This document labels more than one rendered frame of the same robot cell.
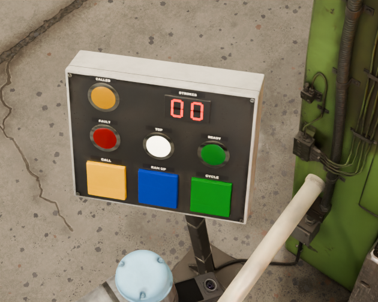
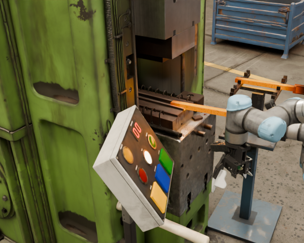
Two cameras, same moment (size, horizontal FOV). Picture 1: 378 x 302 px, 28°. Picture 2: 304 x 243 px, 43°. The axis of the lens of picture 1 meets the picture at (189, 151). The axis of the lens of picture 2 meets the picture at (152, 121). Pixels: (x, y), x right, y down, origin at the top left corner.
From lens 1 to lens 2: 146 cm
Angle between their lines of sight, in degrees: 70
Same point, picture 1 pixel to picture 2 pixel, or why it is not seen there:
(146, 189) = (163, 181)
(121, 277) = (243, 101)
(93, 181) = (159, 202)
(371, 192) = not seen: hidden behind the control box
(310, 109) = not seen: hidden behind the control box
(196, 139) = (146, 141)
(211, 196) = (166, 159)
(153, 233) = not seen: outside the picture
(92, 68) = (112, 150)
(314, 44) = (102, 104)
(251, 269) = (171, 222)
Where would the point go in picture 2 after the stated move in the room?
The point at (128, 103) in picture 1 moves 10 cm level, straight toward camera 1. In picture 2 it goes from (131, 149) to (161, 142)
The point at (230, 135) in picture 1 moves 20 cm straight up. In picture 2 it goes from (146, 128) to (144, 76)
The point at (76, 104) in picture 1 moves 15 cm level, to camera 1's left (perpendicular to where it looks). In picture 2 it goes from (128, 170) to (138, 204)
